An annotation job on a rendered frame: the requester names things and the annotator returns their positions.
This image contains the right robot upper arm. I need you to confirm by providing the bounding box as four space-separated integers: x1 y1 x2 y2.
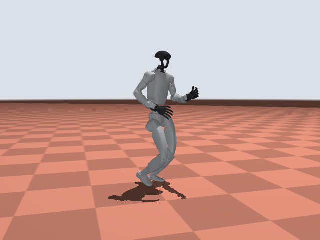
133 71 157 96

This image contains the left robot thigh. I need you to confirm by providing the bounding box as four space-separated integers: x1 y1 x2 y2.
161 115 177 159

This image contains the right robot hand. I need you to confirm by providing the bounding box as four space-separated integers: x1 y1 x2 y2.
150 103 174 120

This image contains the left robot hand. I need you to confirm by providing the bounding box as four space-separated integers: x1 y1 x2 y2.
185 86 199 102

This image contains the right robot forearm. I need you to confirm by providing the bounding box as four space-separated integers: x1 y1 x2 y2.
134 90 156 110

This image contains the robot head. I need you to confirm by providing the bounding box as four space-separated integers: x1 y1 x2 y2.
155 51 171 73

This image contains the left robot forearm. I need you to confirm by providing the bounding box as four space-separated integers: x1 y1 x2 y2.
176 95 188 103

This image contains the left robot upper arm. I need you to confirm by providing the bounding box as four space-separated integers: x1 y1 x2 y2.
169 75 178 102

